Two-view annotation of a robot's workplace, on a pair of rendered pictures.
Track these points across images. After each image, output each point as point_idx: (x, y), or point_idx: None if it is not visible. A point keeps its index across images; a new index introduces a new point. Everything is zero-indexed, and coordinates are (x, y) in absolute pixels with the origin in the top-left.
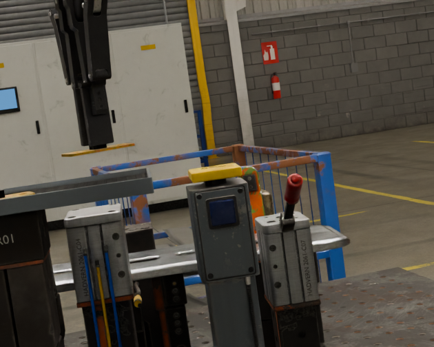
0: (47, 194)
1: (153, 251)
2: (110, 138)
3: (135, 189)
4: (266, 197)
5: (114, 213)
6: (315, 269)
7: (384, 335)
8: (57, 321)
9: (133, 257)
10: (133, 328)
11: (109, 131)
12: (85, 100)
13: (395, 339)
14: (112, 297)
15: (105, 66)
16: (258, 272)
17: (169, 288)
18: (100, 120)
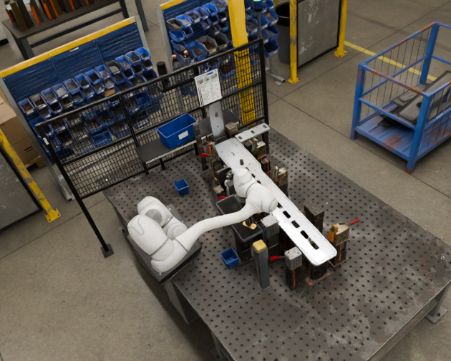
0: (233, 228)
1: (305, 223)
2: (249, 225)
3: (241, 239)
4: (335, 235)
5: (265, 226)
6: None
7: (381, 277)
8: None
9: (298, 221)
10: (268, 241)
11: (249, 225)
12: None
13: (378, 281)
14: (264, 236)
15: (244, 220)
16: (259, 263)
17: None
18: (248, 223)
